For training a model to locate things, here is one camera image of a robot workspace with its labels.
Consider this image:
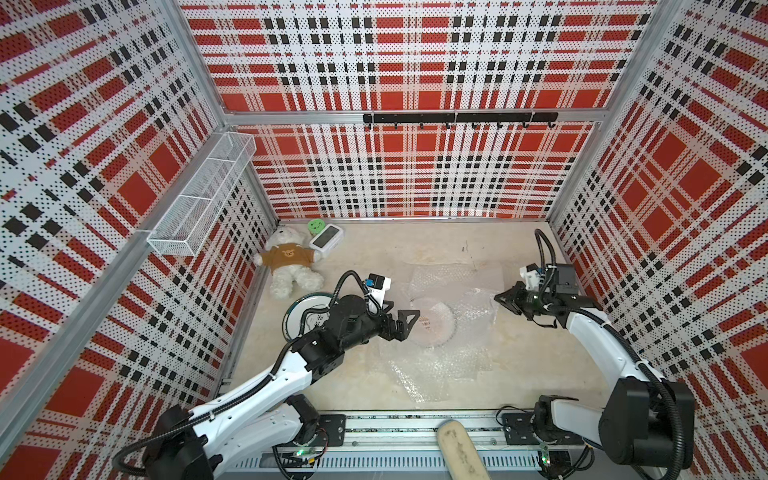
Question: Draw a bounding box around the bubble wrap sheet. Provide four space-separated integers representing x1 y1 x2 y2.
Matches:
405 264 504 350
382 347 492 403

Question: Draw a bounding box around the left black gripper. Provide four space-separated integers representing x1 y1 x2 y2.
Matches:
341 300 419 352

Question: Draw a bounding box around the white embossed plate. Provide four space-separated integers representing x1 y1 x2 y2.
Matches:
282 292 332 341

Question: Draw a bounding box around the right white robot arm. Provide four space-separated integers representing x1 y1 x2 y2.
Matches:
494 264 695 479

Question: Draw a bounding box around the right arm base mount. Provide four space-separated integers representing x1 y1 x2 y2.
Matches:
494 399 595 479

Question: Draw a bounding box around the beige teddy bear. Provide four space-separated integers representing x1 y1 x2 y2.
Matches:
256 226 324 300

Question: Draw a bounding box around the pink plate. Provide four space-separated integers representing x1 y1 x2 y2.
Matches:
408 297 457 348

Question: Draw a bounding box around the white green small device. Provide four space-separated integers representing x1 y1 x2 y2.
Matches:
310 223 345 255

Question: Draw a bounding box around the wooden brush handle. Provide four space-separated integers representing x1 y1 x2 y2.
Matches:
437 420 490 480

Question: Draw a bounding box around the black hook rail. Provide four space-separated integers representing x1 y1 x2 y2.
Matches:
362 111 559 127

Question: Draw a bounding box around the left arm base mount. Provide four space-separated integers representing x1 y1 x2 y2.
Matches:
272 395 347 479

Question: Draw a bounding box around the clear wall shelf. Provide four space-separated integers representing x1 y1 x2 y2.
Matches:
148 132 255 257

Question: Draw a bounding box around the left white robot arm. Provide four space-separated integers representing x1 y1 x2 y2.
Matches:
111 270 421 479

